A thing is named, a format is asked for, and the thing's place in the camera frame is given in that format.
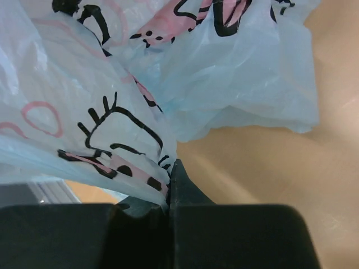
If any light blue plastic bag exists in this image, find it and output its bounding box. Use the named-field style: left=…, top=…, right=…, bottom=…
left=1, top=1, right=319, bottom=205

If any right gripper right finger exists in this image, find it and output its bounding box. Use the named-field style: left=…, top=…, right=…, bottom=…
left=170, top=160, right=320, bottom=269

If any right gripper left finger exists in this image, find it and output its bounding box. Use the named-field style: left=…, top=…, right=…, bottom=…
left=1, top=197, right=171, bottom=268

